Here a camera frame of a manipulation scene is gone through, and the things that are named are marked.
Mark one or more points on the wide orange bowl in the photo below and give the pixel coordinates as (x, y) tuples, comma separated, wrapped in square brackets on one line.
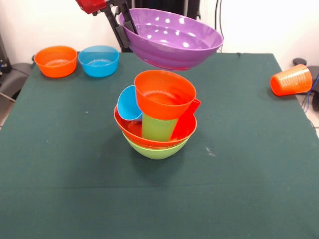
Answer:
[(129, 129)]

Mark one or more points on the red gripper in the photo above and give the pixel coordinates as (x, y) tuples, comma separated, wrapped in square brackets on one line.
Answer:
[(92, 5)]

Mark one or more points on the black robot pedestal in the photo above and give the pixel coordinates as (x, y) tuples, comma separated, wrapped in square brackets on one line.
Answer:
[(159, 5)]

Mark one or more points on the small orange bowl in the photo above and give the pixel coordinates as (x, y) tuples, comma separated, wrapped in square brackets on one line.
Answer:
[(56, 59), (159, 109)]

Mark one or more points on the orange cup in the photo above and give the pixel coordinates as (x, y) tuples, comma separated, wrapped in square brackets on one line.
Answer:
[(291, 81)]

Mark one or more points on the purple bowl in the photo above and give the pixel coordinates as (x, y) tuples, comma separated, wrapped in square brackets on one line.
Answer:
[(169, 53)]

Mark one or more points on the blue cup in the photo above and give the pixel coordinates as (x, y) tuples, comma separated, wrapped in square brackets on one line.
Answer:
[(128, 104)]

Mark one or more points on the green cup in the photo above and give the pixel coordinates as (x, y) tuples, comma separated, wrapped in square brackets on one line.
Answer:
[(157, 129)]

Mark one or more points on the blue bowl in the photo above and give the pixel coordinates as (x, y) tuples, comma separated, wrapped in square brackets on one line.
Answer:
[(98, 67)]

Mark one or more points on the grey chair base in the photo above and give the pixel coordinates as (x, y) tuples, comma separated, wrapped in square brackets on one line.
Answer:
[(15, 77)]

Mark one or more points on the red cup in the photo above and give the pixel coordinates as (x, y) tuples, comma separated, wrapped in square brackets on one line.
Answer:
[(185, 122)]

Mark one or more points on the dark equipment rack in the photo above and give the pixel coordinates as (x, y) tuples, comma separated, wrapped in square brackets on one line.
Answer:
[(2, 57)]

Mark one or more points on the green bowl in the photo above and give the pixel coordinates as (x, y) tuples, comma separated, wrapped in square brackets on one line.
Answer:
[(154, 153)]

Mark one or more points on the dark green tablecloth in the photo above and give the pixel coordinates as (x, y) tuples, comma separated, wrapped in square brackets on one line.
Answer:
[(149, 194)]

